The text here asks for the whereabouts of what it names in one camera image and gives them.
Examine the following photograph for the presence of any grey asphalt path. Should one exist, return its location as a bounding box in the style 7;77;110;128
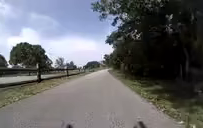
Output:
0;68;185;128

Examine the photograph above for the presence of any row of distant trees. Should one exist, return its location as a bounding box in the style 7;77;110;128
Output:
54;57;105;71

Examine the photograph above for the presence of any dark wooden rail fence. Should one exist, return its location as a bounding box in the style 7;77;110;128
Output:
0;63;85;90

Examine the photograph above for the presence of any wood of dense trees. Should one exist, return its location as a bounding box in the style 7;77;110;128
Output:
90;0;203;84

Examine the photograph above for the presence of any pale road beyond fence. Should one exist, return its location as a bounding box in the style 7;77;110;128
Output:
0;70;82;88

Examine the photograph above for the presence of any shaded grass verge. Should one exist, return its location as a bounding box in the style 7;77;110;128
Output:
107;68;203;128

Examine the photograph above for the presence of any robot's own part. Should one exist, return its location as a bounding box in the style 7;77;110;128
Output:
61;121;74;128
133;120;147;128

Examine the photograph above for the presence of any large round tree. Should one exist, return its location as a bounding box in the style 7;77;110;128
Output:
9;41;54;70

